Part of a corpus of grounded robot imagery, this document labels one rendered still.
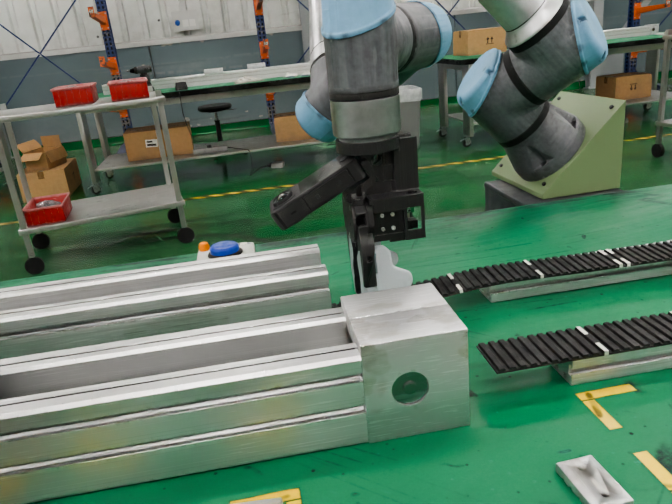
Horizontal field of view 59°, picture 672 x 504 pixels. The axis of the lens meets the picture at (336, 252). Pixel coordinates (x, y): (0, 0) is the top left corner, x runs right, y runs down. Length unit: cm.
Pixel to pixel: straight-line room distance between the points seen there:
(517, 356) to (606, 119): 72
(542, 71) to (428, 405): 72
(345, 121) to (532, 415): 34
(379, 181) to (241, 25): 755
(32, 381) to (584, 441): 47
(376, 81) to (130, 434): 40
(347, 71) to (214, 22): 757
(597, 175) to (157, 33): 734
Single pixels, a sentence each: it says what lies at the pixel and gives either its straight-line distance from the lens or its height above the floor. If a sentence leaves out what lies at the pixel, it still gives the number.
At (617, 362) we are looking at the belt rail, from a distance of 63.
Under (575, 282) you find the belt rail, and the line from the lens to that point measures 80.
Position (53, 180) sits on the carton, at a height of 15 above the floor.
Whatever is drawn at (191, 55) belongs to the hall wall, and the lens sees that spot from 818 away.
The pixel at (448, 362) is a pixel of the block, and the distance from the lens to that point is 51.
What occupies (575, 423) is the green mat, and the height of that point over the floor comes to 78.
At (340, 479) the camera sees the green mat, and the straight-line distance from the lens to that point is 50.
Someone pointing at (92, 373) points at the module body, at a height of 85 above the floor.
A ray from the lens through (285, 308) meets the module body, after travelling 67.
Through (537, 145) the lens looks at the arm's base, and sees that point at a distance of 118.
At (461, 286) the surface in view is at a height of 81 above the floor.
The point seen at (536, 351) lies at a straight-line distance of 59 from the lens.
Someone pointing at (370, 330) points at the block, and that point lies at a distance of 50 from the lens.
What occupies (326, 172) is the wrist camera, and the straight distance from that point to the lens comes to 66.
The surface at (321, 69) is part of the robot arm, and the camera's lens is 80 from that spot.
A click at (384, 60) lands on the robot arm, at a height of 108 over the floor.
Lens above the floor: 111
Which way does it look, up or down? 20 degrees down
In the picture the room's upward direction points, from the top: 6 degrees counter-clockwise
